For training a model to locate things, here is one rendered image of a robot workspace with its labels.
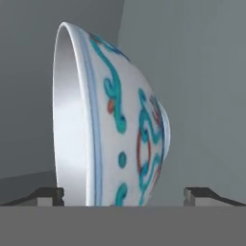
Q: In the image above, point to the white bowl with teal pattern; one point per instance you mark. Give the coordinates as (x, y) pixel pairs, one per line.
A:
(105, 128)

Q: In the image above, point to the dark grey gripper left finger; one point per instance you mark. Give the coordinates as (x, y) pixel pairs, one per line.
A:
(48, 195)

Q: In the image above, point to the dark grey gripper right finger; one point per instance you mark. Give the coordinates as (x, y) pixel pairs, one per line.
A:
(200, 196)

